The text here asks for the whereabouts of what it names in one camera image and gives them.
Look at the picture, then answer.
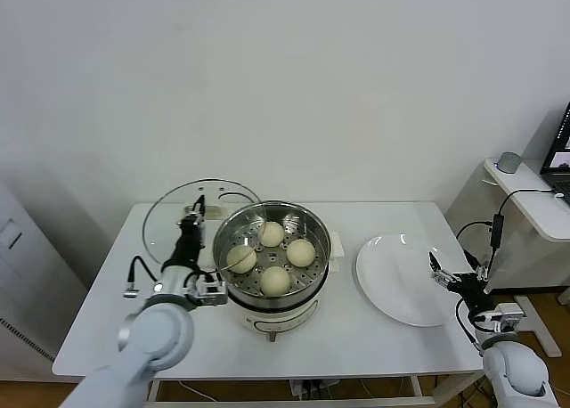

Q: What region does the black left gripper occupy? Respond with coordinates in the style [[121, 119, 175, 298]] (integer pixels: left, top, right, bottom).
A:
[[168, 194, 208, 269]]

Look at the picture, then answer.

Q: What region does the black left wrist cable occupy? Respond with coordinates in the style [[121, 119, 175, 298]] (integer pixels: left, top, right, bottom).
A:
[[123, 255, 161, 299]]

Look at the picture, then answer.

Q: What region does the small grey cylinder speaker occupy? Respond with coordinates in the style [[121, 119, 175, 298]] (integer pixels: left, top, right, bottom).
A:
[[496, 151, 522, 175]]

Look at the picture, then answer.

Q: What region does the round white plate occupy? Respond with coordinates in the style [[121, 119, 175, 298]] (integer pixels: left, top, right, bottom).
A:
[[354, 233, 465, 328]]

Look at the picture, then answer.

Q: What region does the white cabinet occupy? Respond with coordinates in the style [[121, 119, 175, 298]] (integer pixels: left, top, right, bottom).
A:
[[0, 175, 88, 382]]

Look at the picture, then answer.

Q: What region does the white steamed baozi bun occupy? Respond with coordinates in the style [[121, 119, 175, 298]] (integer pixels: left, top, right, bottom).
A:
[[259, 220, 285, 248], [285, 240, 317, 268], [225, 244, 257, 274], [259, 265, 291, 296]]

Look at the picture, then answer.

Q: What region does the black laptop computer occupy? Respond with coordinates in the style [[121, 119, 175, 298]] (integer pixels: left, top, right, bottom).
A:
[[539, 102, 570, 195]]

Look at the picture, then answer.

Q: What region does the white power strip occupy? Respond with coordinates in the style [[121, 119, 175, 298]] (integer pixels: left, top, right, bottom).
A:
[[289, 379, 339, 400]]

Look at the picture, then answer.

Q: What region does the black cooker power cord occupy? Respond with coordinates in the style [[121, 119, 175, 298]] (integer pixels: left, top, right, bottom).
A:
[[217, 192, 255, 217]]

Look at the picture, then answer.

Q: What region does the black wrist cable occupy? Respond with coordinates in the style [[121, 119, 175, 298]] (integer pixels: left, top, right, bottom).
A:
[[454, 294, 486, 351], [123, 255, 161, 299]]

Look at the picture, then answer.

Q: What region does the perforated steel steamer basket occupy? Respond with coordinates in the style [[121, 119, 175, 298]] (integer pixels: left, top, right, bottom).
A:
[[212, 199, 346, 309]]

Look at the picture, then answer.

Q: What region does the white electric cooker base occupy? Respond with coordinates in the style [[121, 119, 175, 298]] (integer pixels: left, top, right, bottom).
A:
[[222, 258, 346, 345]]

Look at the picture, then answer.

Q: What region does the white side desk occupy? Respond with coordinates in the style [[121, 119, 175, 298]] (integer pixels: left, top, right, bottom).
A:
[[444, 158, 570, 360]]

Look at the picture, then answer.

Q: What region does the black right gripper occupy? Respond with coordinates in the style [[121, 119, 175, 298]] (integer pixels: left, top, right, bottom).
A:
[[427, 249, 493, 312]]

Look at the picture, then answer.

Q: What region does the black adapter with cables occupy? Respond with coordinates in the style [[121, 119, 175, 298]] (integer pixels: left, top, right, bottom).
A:
[[454, 189, 560, 293]]

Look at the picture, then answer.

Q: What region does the white table frame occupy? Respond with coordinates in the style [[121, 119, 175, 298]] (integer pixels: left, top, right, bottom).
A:
[[144, 374, 491, 408]]

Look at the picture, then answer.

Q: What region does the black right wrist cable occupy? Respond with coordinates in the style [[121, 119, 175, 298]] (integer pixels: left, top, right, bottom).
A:
[[454, 294, 486, 351]]

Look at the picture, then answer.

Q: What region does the round glass pot lid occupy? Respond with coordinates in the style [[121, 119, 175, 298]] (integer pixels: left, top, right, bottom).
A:
[[142, 179, 265, 278]]

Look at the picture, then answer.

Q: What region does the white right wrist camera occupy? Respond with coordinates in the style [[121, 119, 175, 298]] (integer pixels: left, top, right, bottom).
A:
[[483, 303, 525, 333]]

